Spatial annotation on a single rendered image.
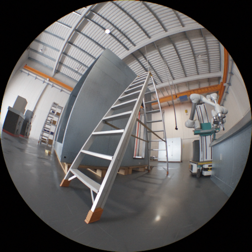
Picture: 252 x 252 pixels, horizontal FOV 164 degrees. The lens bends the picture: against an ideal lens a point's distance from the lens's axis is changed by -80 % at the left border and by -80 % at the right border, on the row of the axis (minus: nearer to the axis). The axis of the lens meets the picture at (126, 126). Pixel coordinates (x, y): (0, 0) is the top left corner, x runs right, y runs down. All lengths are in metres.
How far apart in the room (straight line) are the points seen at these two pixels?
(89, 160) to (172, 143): 7.20
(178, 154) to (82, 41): 12.53
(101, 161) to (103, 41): 8.32
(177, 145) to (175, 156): 0.98
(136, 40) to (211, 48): 6.38
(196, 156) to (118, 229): 2.14
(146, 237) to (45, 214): 0.52
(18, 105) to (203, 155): 6.08
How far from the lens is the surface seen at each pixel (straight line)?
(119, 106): 1.14
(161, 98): 10.74
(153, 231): 0.61
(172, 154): 7.87
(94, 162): 1.55
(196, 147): 2.38
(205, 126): 2.34
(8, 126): 4.47
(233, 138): 1.07
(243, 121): 0.80
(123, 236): 0.56
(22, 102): 4.51
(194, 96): 1.82
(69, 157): 1.39
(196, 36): 8.65
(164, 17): 7.81
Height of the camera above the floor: 0.44
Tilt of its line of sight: 19 degrees up
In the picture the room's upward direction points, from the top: 7 degrees clockwise
